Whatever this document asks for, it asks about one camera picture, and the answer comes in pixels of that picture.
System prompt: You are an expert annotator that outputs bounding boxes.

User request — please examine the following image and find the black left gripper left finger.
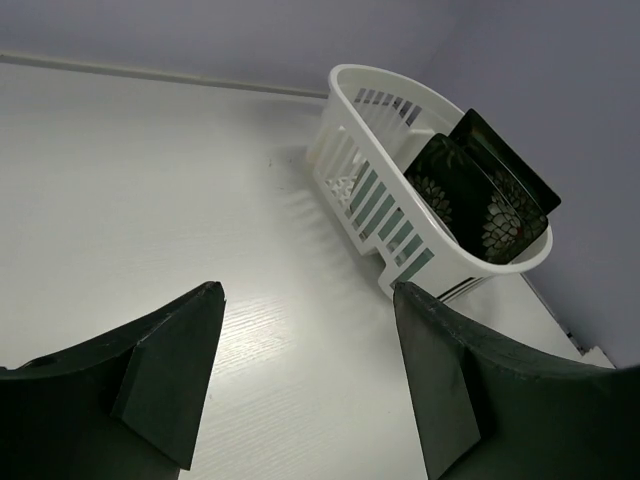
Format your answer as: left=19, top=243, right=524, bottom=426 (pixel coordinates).
left=1, top=281, right=225, bottom=479

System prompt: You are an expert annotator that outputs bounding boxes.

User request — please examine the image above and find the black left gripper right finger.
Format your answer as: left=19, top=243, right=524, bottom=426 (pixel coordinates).
left=393, top=282, right=639, bottom=479

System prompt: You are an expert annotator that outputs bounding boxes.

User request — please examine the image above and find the black floral square plate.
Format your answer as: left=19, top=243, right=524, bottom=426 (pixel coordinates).
left=403, top=132, right=501, bottom=251

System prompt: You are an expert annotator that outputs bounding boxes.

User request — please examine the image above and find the white plastic dish rack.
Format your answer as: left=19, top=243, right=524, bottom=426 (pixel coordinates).
left=307, top=64, right=553, bottom=302

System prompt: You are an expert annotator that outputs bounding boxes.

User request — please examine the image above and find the black plain plate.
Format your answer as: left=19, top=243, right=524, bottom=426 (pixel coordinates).
left=448, top=109, right=561, bottom=214

